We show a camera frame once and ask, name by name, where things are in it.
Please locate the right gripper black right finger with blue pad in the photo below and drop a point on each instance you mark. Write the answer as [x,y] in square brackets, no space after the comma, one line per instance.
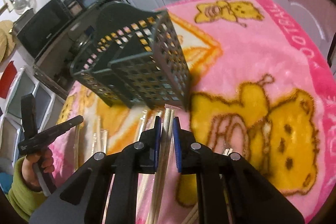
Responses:
[229,188]

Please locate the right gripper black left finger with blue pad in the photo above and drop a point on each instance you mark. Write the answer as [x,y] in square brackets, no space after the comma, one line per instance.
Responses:
[104,188]

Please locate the wooden chopstick pair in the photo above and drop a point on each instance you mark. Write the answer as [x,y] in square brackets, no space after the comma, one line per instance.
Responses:
[159,180]

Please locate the green sleeve forearm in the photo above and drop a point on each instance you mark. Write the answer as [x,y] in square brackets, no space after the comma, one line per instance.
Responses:
[24,200]

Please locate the left hand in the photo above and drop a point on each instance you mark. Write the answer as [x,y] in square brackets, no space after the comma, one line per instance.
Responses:
[30,167]

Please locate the red basin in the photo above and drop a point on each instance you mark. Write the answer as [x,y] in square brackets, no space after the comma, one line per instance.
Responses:
[7,78]

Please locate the round bamboo board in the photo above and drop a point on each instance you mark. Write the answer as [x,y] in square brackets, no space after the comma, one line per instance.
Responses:
[6,39]

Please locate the black microwave oven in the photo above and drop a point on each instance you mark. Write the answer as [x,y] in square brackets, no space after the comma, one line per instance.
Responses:
[36,31]

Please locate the pink cartoon bear blanket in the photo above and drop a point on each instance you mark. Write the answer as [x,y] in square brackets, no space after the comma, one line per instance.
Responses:
[260,86]

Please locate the dark green utensil basket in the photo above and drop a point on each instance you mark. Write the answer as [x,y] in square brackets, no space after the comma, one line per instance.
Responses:
[134,58]

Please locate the glass pot lid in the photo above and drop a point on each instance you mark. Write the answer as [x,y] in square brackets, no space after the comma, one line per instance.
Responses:
[21,6]

